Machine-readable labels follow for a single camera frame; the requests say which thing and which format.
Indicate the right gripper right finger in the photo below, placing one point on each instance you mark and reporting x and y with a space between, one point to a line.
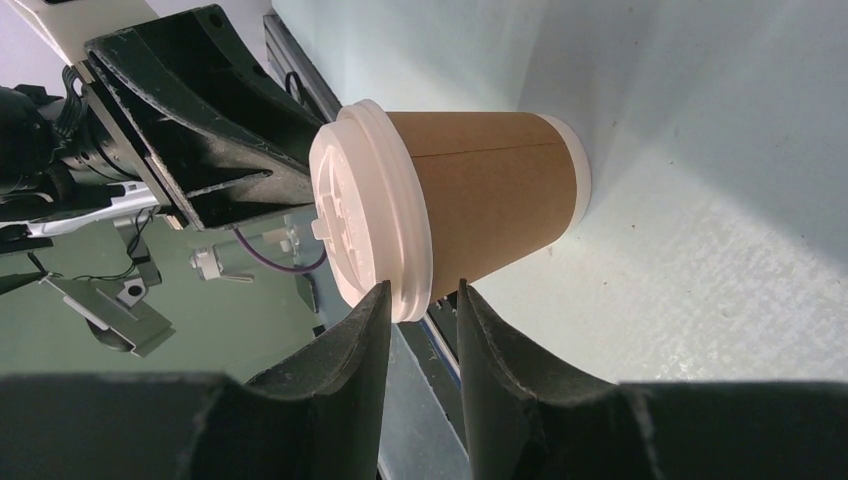
530 415

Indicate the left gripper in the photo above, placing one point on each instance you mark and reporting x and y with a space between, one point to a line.
228 144

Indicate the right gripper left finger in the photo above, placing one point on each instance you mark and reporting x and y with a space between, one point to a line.
315 415

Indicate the brown paper coffee cup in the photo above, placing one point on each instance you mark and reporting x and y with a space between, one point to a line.
498 186

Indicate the white cup lid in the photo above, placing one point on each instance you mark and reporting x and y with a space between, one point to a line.
371 212

